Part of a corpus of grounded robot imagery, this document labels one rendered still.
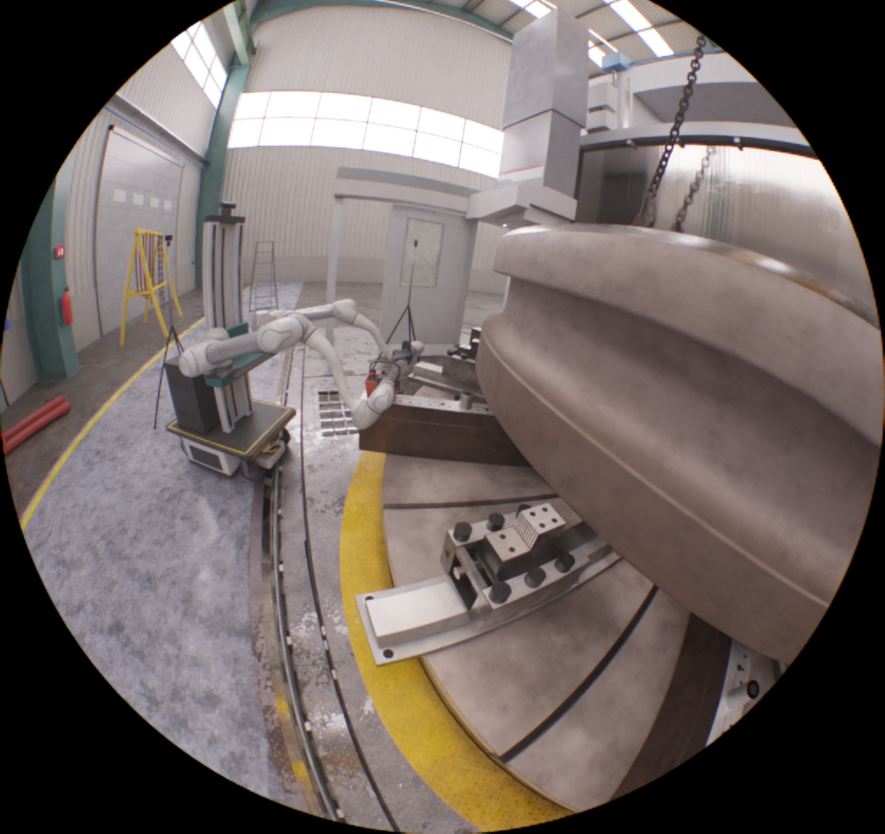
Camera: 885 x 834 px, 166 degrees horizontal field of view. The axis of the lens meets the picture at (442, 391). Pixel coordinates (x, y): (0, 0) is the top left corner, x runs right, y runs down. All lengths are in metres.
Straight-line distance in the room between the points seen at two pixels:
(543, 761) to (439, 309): 4.97
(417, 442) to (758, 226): 4.25
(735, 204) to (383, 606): 4.76
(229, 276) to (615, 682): 2.98
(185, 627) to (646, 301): 2.29
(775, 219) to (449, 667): 4.63
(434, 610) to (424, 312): 4.23
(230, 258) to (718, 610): 2.84
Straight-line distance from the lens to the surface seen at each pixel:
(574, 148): 4.72
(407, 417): 1.86
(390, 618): 1.17
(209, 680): 1.76
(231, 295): 2.27
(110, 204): 9.48
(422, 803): 1.59
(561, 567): 1.13
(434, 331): 4.92
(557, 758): 1.37
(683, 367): 0.97
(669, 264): 0.87
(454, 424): 1.88
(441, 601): 1.22
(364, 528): 1.98
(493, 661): 1.33
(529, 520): 1.03
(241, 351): 1.55
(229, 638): 1.77
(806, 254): 4.17
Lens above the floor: 1.55
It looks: 25 degrees down
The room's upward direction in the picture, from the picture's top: 8 degrees clockwise
